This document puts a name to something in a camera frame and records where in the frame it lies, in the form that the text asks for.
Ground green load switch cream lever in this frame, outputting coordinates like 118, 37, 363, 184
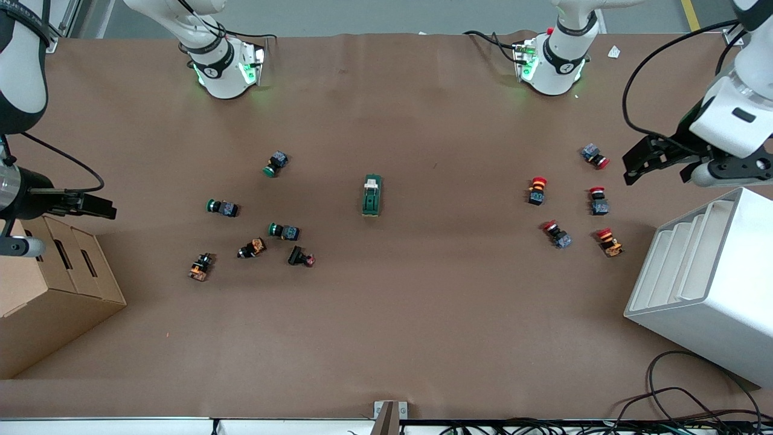
361, 174, 383, 218

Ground orange-collared red button amber block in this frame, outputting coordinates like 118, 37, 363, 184
597, 227, 624, 258

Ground brown cardboard box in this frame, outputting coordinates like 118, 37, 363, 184
0, 214, 127, 380

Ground white slotted shelf box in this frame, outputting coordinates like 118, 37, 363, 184
624, 187, 773, 388

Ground brown paper table cover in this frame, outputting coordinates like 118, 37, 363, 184
0, 33, 773, 421

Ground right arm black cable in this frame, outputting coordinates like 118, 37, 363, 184
12, 132, 104, 194

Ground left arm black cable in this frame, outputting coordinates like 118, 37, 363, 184
624, 21, 740, 141

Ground aluminium frame profile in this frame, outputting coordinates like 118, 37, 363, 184
723, 0, 773, 48
48, 0, 82, 54

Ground black arm base cable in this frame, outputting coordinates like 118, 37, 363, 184
464, 29, 523, 64

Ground looped black cable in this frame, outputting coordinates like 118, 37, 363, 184
616, 350, 765, 424

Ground white table edge rail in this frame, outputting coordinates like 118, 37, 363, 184
0, 417, 773, 435

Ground tangled black floor cables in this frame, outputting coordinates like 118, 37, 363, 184
441, 387, 773, 435

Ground metal table edge bracket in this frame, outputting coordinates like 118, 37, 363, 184
373, 401, 408, 435

